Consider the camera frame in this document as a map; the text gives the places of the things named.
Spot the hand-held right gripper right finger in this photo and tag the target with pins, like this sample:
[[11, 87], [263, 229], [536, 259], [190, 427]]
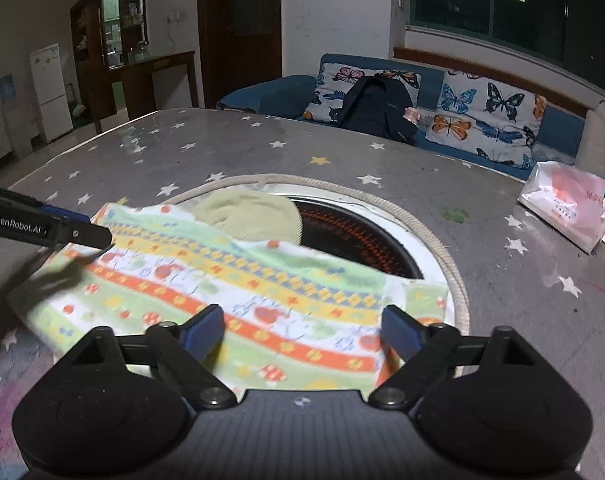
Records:
[[400, 332]]

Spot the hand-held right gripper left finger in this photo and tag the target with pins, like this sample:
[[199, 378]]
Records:
[[205, 330]]

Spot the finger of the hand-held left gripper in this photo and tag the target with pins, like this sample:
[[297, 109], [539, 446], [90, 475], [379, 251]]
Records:
[[65, 213], [82, 234]]

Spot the patterned pajama pants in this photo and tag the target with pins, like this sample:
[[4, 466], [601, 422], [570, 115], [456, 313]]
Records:
[[282, 300]]

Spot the black round induction cooker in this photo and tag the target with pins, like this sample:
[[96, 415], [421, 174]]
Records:
[[362, 240]]

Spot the white refrigerator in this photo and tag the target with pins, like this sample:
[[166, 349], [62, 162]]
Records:
[[50, 95]]

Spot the tall wooden cabinet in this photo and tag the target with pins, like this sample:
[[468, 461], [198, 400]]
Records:
[[88, 85]]

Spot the dark wooden counter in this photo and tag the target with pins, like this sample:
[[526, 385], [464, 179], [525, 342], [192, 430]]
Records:
[[157, 80]]

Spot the grey star print tablecloth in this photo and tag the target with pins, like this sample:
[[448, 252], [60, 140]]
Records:
[[232, 140]]

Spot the pink tissue pack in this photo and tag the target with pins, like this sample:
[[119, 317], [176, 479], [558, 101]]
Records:
[[562, 200]]

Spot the small pink object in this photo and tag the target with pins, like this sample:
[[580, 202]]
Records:
[[413, 115]]

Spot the black backpack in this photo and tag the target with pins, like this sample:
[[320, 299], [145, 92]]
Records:
[[377, 110]]

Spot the blue sofa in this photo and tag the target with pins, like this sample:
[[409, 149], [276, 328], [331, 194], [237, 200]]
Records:
[[272, 92]]

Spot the large butterfly print cushion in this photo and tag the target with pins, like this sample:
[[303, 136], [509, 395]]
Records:
[[482, 110]]

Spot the brown wooden door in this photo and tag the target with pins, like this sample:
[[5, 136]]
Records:
[[242, 35]]

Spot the small butterfly print cushion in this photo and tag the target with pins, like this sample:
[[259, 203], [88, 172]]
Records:
[[332, 85]]

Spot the grey pillow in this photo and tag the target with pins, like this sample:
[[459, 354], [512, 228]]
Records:
[[602, 145]]

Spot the green framed window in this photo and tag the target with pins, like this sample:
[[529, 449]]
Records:
[[507, 5]]

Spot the wooden rail behind sofa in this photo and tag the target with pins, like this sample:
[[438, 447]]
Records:
[[432, 57]]

